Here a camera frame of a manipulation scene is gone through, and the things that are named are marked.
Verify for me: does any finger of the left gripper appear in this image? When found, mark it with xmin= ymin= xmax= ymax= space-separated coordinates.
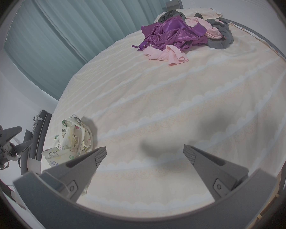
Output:
xmin=13 ymin=140 xmax=34 ymax=155
xmin=0 ymin=126 xmax=23 ymax=148

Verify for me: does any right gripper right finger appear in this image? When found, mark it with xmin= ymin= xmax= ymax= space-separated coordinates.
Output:
xmin=183 ymin=144 xmax=250 ymax=202

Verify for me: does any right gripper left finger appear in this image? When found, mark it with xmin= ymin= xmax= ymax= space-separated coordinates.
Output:
xmin=42 ymin=146 xmax=108 ymax=198

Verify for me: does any white printed pyjama top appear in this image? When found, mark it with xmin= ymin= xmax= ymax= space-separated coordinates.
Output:
xmin=42 ymin=114 xmax=94 ymax=195

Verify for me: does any black chest of drawers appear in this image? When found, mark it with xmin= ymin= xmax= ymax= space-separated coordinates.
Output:
xmin=19 ymin=110 xmax=53 ymax=175

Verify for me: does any blue-green curtain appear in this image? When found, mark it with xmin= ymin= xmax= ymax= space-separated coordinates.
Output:
xmin=30 ymin=0 xmax=170 ymax=64
xmin=3 ymin=0 xmax=87 ymax=101

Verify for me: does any bed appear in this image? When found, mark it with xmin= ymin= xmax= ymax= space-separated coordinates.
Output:
xmin=42 ymin=0 xmax=286 ymax=220

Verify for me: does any pink garment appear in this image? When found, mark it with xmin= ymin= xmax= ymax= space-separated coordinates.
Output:
xmin=143 ymin=17 xmax=223 ymax=66

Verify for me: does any dark grey garment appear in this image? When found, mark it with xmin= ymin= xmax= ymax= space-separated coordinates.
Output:
xmin=194 ymin=12 xmax=234 ymax=50

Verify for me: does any purple satin garment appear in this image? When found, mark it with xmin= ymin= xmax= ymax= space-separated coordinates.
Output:
xmin=131 ymin=17 xmax=209 ymax=52

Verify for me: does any cream pillow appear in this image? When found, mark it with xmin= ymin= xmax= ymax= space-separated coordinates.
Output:
xmin=155 ymin=7 xmax=223 ymax=23

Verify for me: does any black garment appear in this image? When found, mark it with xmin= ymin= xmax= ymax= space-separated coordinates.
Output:
xmin=157 ymin=9 xmax=187 ymax=23

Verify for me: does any grey bedside table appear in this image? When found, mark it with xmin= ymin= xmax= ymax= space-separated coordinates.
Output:
xmin=166 ymin=0 xmax=180 ymax=11

